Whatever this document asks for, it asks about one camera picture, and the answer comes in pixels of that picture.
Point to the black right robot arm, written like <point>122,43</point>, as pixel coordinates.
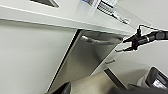
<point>162,34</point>

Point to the grey bin black lid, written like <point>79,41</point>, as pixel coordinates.
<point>158,78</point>

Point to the small blue-capped bottle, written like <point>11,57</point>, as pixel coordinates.
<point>90,1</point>

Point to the steel sink basin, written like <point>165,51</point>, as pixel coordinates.
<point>45,2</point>

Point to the stainless steel dishwasher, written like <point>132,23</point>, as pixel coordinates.
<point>86,56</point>

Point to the stack of white dishes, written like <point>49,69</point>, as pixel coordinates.
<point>107,5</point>

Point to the narrow white drawer cabinet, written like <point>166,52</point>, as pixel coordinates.
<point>123,61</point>

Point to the white two-door base cabinet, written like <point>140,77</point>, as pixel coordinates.
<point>30,56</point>

